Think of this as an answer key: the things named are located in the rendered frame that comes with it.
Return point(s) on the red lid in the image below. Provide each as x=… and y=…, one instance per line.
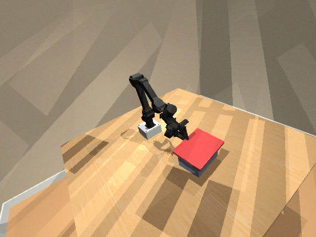
x=199, y=149

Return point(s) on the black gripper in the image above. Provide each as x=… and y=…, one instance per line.
x=180, y=130

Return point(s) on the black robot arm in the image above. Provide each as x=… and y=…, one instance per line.
x=166, y=111

